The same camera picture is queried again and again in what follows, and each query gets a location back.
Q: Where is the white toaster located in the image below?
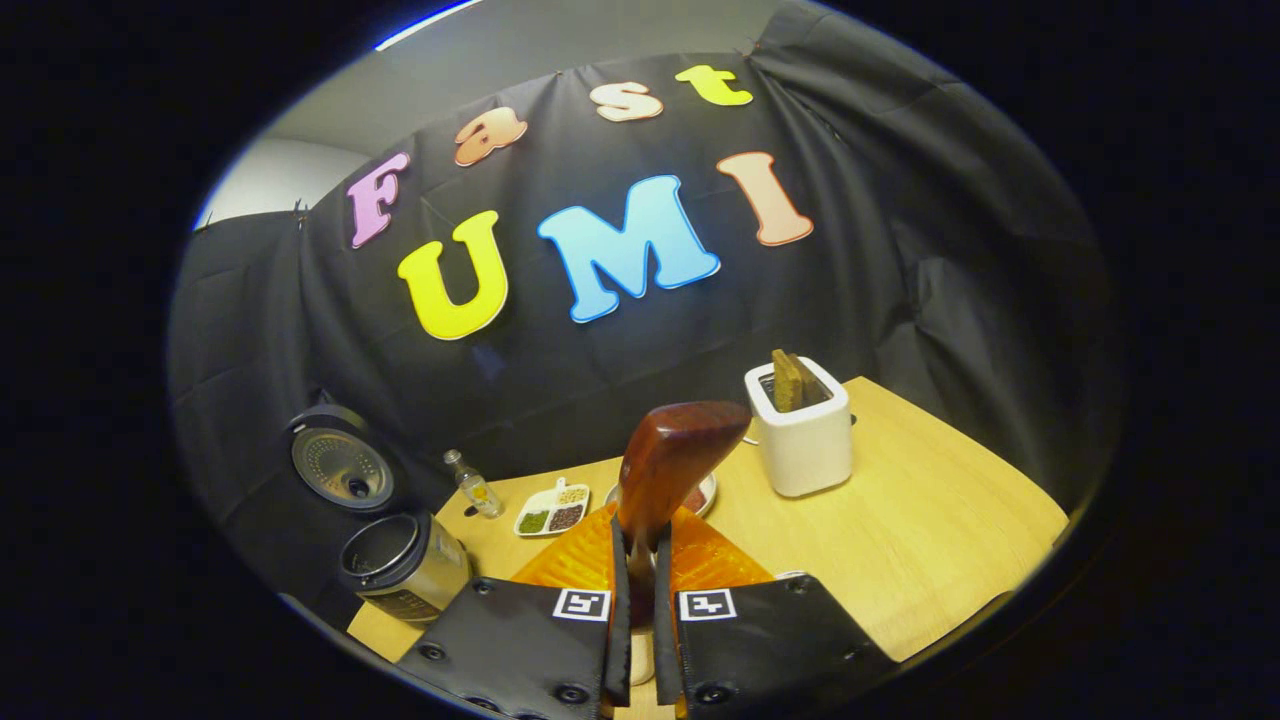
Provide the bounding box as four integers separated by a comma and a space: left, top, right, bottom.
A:
744, 357, 854, 499

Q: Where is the small glass bottle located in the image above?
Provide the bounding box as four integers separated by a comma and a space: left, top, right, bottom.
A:
443, 449, 506, 520

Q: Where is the white divided bean dish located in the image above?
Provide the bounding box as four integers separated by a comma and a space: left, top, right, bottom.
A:
513, 477, 592, 538

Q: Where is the grey rice cooker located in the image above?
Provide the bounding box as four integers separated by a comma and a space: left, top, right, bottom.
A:
285, 403, 473, 626

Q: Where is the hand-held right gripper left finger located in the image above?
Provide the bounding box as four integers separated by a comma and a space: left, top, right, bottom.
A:
398, 500, 633, 720

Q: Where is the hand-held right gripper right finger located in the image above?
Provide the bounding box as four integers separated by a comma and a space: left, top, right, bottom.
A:
655, 505, 896, 719

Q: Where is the brown bread slice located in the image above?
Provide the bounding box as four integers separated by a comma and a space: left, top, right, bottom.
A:
770, 348, 831, 413

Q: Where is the white round plate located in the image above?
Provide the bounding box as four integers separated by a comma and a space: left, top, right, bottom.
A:
605, 470, 718, 519

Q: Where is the brown wooden spoon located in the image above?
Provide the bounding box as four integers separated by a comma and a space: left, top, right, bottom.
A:
615, 401, 752, 626

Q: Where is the black backdrop cloth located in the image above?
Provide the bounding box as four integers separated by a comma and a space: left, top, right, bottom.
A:
165, 5, 1121, 621

